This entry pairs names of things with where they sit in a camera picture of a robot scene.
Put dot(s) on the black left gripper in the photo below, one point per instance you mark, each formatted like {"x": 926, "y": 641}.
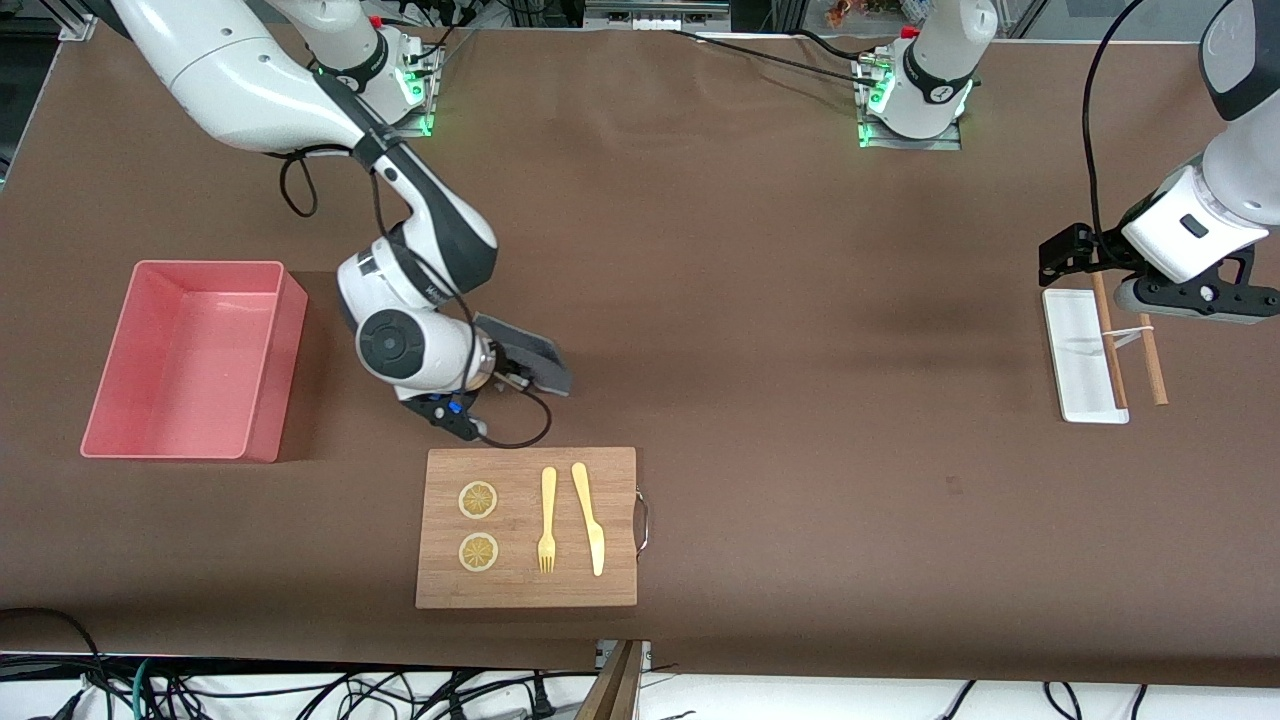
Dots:
{"x": 1096, "y": 246}

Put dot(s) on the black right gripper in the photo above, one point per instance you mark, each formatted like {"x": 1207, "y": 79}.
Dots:
{"x": 512, "y": 357}

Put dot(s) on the dark grey cloth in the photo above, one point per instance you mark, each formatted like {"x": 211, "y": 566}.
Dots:
{"x": 535, "y": 355}

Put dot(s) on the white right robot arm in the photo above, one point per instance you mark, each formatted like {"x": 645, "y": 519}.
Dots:
{"x": 410, "y": 345}

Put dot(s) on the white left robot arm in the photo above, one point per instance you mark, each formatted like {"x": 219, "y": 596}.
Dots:
{"x": 1190, "y": 225}

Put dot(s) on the white rectangular tray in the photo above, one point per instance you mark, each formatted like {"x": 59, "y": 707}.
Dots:
{"x": 1075, "y": 360}

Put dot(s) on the thin white band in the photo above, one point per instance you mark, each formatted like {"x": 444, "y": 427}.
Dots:
{"x": 1135, "y": 329}

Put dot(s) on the lemon slice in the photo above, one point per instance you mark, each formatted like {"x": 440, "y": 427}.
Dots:
{"x": 478, "y": 552}
{"x": 478, "y": 500}

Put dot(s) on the yellow fork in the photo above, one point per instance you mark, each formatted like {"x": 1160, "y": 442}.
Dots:
{"x": 548, "y": 500}

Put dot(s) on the yellow knife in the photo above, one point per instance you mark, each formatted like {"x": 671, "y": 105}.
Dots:
{"x": 592, "y": 530}

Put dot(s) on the wooden cutting board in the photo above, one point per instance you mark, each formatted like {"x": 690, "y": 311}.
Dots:
{"x": 520, "y": 590}

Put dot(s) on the pink plastic bin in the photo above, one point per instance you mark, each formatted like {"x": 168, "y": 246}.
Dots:
{"x": 190, "y": 370}

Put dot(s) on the metal device box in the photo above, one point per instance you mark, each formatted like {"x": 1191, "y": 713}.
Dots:
{"x": 655, "y": 15}

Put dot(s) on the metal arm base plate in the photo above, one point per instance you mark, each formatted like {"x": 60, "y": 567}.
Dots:
{"x": 945, "y": 143}
{"x": 420, "y": 120}

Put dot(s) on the small metal bracket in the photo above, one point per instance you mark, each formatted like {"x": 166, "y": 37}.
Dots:
{"x": 646, "y": 655}

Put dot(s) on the wooden post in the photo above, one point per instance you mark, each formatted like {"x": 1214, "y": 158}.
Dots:
{"x": 612, "y": 695}

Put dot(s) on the aluminium frame profile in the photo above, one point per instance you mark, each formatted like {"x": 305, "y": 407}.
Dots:
{"x": 78, "y": 25}

